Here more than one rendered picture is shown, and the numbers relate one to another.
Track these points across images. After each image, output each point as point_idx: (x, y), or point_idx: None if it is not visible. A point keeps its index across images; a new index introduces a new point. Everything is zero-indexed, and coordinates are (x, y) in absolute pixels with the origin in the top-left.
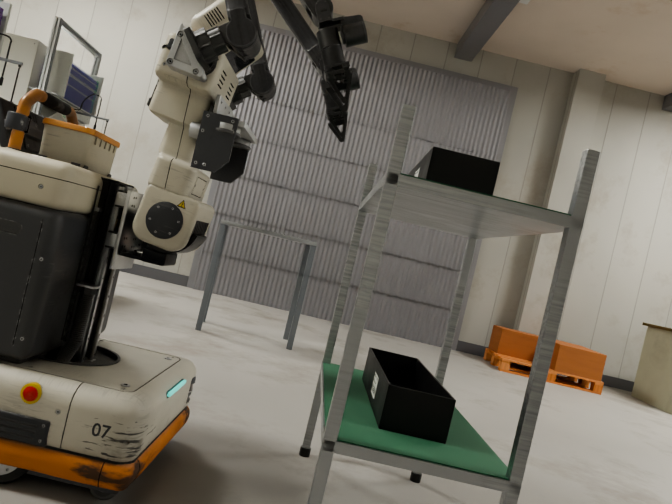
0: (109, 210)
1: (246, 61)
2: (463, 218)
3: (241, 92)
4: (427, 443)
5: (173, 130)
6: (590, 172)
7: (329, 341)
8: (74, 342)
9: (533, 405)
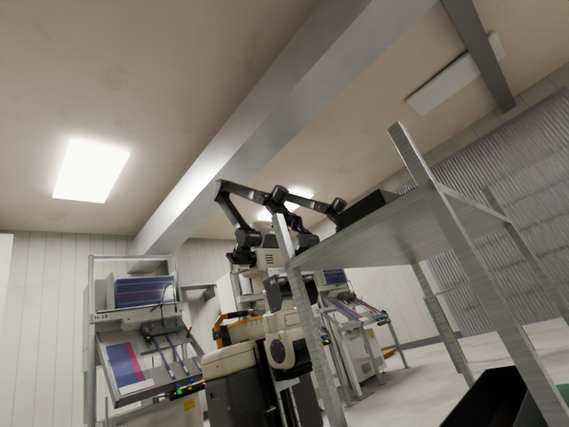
0: (264, 357)
1: None
2: (412, 238)
3: (301, 252)
4: None
5: (265, 297)
6: (402, 141)
7: (463, 373)
8: None
9: None
